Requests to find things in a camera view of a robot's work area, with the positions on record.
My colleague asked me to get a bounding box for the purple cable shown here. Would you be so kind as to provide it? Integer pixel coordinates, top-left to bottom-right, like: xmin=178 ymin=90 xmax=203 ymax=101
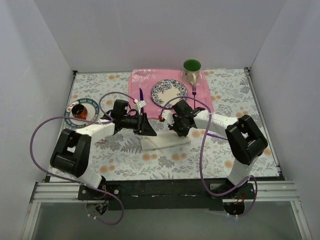
xmin=29 ymin=92 xmax=140 ymax=226
xmin=159 ymin=96 xmax=258 ymax=218

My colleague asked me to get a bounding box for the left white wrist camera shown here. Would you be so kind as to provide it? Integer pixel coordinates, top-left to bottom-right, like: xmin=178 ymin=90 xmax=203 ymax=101
xmin=133 ymin=99 xmax=147 ymax=111

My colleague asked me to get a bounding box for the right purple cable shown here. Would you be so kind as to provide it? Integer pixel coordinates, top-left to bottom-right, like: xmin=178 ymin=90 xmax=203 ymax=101
xmin=159 ymin=96 xmax=258 ymax=218

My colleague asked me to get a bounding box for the white cloth napkin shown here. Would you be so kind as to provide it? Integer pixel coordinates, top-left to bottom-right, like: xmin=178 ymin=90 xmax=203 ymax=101
xmin=140 ymin=131 xmax=191 ymax=150

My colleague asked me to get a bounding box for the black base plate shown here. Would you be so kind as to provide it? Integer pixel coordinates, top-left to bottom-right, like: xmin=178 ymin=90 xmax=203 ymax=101
xmin=77 ymin=178 xmax=260 ymax=212

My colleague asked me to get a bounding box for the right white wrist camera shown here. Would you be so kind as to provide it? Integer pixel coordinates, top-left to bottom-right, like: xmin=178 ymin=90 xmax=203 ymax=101
xmin=158 ymin=110 xmax=175 ymax=126

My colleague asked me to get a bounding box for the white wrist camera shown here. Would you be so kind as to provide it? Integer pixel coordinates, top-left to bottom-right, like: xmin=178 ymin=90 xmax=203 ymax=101
xmin=133 ymin=99 xmax=147 ymax=111
xmin=158 ymin=110 xmax=175 ymax=126

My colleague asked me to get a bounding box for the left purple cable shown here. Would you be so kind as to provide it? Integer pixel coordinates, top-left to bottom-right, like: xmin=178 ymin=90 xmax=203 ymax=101
xmin=29 ymin=92 xmax=140 ymax=226

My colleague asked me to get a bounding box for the purple spoon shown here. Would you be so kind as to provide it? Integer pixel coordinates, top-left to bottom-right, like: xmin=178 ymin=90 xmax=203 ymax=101
xmin=207 ymin=133 xmax=228 ymax=140

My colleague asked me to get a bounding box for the teal rimmed saucer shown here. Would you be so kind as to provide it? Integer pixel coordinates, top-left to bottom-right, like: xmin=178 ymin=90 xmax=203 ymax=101
xmin=64 ymin=98 xmax=100 ymax=129

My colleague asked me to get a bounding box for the purple fork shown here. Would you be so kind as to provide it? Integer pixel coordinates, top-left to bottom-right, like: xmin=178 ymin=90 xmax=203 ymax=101
xmin=192 ymin=85 xmax=197 ymax=108

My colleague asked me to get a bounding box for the purple knife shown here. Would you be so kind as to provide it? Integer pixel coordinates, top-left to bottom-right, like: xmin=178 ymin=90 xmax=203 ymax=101
xmin=139 ymin=88 xmax=144 ymax=114

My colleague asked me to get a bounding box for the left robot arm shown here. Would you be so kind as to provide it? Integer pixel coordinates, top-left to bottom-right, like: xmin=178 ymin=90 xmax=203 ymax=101
xmin=50 ymin=99 xmax=157 ymax=200

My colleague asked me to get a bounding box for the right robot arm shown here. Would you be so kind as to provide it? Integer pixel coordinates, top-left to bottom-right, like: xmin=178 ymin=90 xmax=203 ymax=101
xmin=159 ymin=100 xmax=268 ymax=199

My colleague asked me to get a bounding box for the blue floral plate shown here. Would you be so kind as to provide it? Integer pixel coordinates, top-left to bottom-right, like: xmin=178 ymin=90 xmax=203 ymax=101
xmin=150 ymin=79 xmax=188 ymax=109

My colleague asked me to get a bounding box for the floral patterned tablecloth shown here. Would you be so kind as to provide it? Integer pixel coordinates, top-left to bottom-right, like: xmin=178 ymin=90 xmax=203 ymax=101
xmin=51 ymin=68 xmax=286 ymax=181

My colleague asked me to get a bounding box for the cream mug green inside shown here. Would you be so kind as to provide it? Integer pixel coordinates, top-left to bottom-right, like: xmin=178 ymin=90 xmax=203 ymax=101
xmin=182 ymin=59 xmax=202 ymax=86

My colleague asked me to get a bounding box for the orange brown small cup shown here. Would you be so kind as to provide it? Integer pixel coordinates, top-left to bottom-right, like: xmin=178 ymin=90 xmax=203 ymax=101
xmin=71 ymin=104 xmax=88 ymax=120

